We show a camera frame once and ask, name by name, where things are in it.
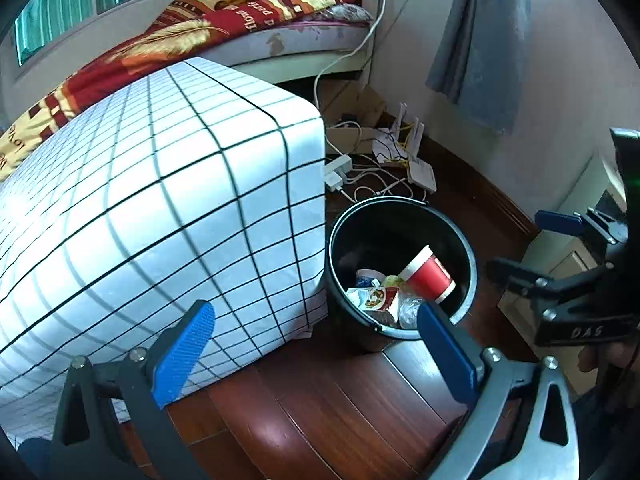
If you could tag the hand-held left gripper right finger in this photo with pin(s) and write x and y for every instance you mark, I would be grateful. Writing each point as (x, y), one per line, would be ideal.
(445, 350)

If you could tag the white printed packet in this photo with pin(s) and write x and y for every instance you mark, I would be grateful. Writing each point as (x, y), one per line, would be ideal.
(372, 300)

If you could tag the white framed window green screen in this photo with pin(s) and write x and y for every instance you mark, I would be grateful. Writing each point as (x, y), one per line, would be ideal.
(60, 5)

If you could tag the bed with red blanket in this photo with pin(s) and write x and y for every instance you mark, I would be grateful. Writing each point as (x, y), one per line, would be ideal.
(175, 35)

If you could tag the grey floral pillow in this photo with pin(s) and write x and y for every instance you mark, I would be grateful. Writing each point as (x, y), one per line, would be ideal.
(350, 11)

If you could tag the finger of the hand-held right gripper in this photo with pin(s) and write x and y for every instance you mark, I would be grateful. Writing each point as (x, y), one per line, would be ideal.
(520, 272)
(555, 220)

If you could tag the table with checked tablecloth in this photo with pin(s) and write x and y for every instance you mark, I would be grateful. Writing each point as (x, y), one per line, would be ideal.
(150, 210)

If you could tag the cream bedside cabinet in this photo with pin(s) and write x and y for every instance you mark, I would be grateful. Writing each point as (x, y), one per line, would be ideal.
(565, 265)

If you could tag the white router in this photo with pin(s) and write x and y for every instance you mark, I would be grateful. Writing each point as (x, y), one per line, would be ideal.
(422, 175)

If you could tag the person's left leg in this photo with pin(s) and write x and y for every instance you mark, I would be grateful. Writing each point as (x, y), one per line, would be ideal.
(32, 457)

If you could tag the person's right hand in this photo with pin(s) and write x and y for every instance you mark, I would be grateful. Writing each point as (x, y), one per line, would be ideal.
(590, 360)

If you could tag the person's right leg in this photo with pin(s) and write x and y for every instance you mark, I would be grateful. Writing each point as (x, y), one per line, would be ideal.
(600, 425)

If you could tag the red white paper cup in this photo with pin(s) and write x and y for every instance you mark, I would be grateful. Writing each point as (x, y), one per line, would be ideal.
(430, 275)

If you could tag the cardboard box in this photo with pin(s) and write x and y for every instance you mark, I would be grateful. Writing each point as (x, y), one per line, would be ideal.
(367, 105)

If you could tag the person's leg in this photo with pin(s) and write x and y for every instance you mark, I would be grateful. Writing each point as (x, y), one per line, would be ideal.
(32, 457)
(600, 425)

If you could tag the black plastic bucket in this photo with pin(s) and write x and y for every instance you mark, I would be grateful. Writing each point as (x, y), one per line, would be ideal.
(390, 230)

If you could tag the blue white paper cup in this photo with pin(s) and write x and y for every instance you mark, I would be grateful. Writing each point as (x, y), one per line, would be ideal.
(369, 276)

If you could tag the white power strip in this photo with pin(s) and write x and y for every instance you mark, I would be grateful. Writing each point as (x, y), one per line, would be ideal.
(337, 165)

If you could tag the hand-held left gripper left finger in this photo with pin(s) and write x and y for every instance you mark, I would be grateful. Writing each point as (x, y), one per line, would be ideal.
(185, 345)

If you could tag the white bed frame red headboard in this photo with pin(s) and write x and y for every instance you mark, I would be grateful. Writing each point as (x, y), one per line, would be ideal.
(300, 68)

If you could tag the lilac floral mattress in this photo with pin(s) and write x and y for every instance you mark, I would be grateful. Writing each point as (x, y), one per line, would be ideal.
(310, 40)

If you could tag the blue grey curtain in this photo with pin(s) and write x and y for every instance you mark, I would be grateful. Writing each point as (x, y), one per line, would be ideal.
(480, 35)

